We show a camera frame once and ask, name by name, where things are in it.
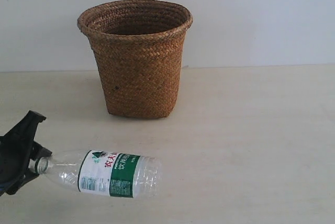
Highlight brown woven wicker basket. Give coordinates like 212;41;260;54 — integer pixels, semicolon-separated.
77;0;193;119

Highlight clear plastic water bottle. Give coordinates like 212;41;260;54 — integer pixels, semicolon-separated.
28;150;162;198

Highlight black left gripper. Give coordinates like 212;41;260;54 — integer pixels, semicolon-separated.
1;110;52;195

